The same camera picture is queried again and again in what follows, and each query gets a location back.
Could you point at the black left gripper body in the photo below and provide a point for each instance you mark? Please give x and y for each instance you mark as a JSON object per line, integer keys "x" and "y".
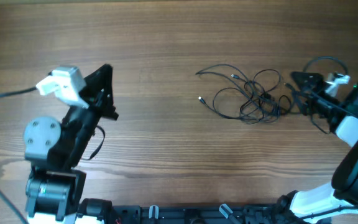
{"x": 97, "y": 104}

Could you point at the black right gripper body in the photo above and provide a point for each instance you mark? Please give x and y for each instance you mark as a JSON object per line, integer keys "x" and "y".
{"x": 321, "y": 102}

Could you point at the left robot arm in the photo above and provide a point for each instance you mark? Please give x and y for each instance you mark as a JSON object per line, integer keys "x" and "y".
{"x": 54, "y": 148}

